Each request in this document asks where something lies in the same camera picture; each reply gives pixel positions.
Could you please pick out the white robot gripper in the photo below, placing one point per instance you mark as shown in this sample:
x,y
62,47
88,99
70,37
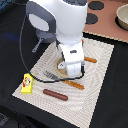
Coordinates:
x,y
73,57

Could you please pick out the yellow butter box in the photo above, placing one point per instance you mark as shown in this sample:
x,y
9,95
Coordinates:
x,y
27,84

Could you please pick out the small grey saucepan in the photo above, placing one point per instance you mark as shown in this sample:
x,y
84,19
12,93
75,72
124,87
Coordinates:
x,y
43,37

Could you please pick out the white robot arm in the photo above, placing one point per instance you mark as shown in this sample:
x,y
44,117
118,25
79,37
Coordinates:
x,y
66,19

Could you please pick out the round wooden plate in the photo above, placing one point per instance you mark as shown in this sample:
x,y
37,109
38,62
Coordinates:
x,y
61,68

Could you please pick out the beige woven placemat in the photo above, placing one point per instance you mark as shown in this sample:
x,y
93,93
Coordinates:
x,y
79,107

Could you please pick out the brown toy sausage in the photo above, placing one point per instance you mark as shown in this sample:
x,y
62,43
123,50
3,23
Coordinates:
x,y
55,94

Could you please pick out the black stove burner disc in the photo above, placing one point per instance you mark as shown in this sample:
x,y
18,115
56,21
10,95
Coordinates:
x,y
91,18

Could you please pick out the black rear burner disc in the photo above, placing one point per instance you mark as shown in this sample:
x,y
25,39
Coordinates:
x,y
96,5

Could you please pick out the cream bowl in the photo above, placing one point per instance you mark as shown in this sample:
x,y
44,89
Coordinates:
x,y
122,15

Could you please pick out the knife with wooden handle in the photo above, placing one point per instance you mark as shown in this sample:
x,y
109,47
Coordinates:
x,y
90,59

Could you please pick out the fork with wooden handle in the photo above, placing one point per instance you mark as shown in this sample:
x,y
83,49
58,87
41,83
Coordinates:
x,y
55,78

